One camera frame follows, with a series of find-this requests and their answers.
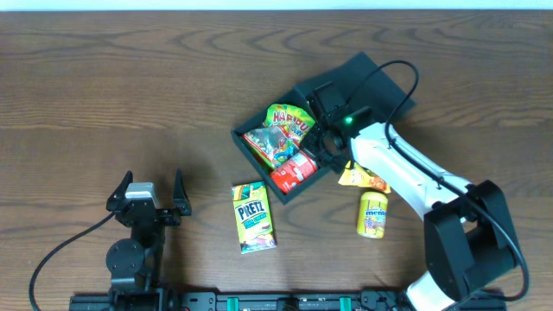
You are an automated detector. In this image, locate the Haribo gummy bag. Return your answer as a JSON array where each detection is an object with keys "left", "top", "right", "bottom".
[{"left": 243, "top": 104, "right": 315, "bottom": 169}]

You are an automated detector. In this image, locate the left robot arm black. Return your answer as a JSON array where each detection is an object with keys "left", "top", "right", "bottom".
[{"left": 105, "top": 169, "right": 192, "bottom": 294}]

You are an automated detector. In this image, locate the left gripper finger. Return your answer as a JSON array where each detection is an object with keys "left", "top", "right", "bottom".
[
  {"left": 172, "top": 168, "right": 192, "bottom": 216},
  {"left": 106, "top": 171, "right": 133, "bottom": 212}
]

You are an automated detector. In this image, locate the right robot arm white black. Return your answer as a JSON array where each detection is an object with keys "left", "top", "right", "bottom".
[{"left": 303, "top": 83, "right": 527, "bottom": 310}]

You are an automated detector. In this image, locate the yellow orange candy packet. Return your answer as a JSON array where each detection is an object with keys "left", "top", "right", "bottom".
[{"left": 338, "top": 161, "right": 391, "bottom": 194}]

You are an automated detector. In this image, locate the yellow Mentos bottle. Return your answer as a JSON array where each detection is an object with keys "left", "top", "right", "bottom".
[{"left": 357, "top": 192, "right": 388, "bottom": 238}]

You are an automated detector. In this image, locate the yellow Pretz snack box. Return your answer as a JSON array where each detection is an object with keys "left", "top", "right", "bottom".
[{"left": 232, "top": 181, "right": 277, "bottom": 254}]

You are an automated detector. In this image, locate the red tin can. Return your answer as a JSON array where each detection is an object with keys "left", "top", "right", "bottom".
[{"left": 270, "top": 151, "right": 318, "bottom": 194}]

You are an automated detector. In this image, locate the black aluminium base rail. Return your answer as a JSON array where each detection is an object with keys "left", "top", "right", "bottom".
[{"left": 68, "top": 289, "right": 414, "bottom": 311}]

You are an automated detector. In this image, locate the black gift box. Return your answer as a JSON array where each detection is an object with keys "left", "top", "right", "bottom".
[{"left": 231, "top": 53, "right": 406, "bottom": 204}]

